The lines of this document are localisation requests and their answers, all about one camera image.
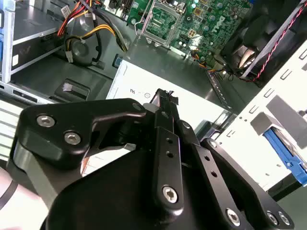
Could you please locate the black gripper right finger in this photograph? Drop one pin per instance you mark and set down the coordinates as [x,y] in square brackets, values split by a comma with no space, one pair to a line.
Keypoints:
[216,167]

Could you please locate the hard disk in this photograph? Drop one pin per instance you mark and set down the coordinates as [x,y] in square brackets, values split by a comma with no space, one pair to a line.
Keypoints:
[287,155]

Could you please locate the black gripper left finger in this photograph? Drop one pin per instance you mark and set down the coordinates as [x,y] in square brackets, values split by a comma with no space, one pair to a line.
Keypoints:
[72,115]

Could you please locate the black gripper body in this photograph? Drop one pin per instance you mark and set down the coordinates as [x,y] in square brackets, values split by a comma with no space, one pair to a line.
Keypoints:
[108,191]

